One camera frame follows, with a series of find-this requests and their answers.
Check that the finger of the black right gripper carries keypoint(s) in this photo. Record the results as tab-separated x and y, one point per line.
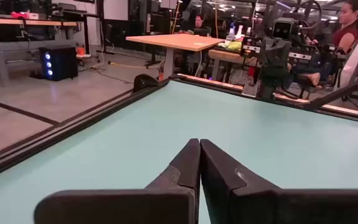
267	59
281	59

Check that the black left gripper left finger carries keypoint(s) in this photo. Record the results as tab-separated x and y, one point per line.
120	205

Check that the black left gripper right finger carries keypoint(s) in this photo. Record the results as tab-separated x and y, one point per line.
291	205

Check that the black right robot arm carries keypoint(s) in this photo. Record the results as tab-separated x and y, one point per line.
266	87

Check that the yellow-green cloth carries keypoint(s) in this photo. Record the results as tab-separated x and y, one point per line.
233	46

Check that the white bottle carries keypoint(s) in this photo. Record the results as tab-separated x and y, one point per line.
239	32

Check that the clear spray bottle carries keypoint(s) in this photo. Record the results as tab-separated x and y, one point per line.
231	35

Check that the wooden desk grey legs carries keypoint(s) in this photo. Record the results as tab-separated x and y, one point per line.
225	54

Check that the person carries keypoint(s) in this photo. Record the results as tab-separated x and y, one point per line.
346	37
199	21

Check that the green table mat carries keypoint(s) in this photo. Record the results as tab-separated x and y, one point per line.
104	149

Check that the light wooden desk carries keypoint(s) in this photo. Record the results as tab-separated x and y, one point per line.
172	42

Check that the black table clamp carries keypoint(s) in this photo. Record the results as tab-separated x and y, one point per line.
143	82

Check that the whiteboard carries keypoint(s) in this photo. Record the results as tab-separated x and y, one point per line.
116	9

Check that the black computer tower blue lights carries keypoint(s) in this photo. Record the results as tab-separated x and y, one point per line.
62	63

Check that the orange object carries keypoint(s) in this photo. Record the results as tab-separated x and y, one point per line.
80	51

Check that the long wooden workbench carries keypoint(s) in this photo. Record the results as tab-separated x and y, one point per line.
26	22

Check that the white box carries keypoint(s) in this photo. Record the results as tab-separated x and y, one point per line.
33	15

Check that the red box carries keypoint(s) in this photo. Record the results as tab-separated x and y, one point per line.
20	15

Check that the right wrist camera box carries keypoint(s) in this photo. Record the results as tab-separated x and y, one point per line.
283	29

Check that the black aluminium table frame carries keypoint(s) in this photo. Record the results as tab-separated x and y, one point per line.
73	126

